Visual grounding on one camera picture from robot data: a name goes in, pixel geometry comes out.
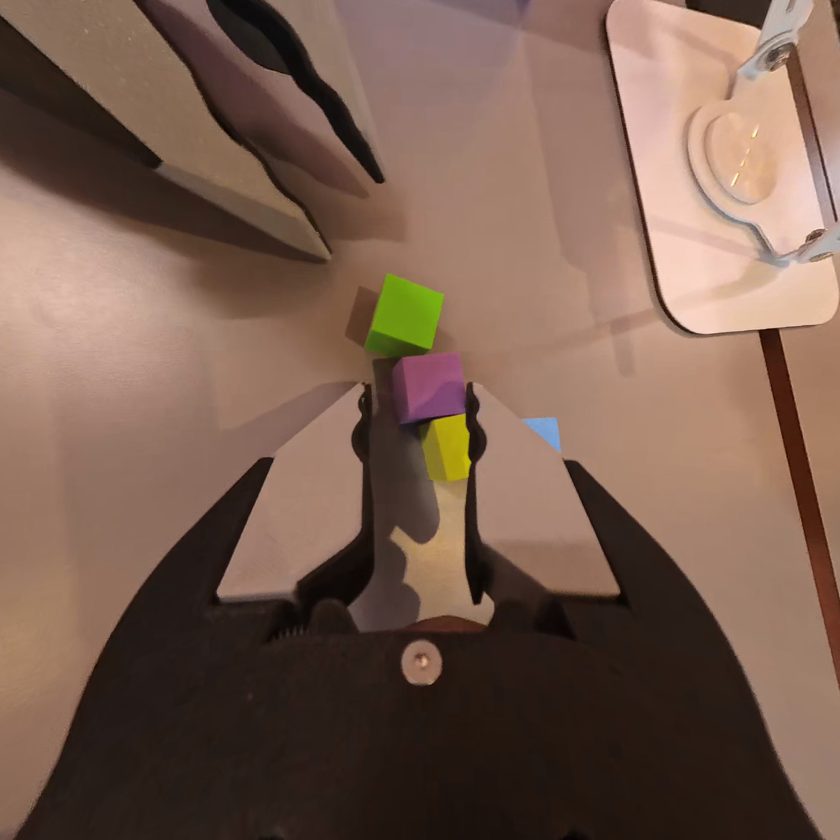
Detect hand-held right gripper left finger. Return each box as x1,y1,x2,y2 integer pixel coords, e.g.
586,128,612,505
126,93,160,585
217,382,376,608

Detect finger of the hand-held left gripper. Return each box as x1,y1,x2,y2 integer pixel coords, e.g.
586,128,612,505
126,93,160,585
205,0,387,185
0,0,333,263

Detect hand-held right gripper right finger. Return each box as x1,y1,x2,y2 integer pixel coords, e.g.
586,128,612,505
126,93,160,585
462,382,623,606

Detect blue foam cube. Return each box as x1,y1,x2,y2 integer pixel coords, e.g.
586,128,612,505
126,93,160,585
521,416,563,454

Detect yellow foam cube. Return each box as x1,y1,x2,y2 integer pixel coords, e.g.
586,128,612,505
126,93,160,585
420,413,472,483

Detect purple foam cube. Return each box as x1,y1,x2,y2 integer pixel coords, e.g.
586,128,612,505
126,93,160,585
392,352,467,425

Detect green foam cube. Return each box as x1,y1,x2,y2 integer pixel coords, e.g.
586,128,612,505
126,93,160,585
364,273,445,358

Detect white document stand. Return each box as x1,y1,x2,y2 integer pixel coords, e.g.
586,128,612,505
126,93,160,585
604,0,840,337

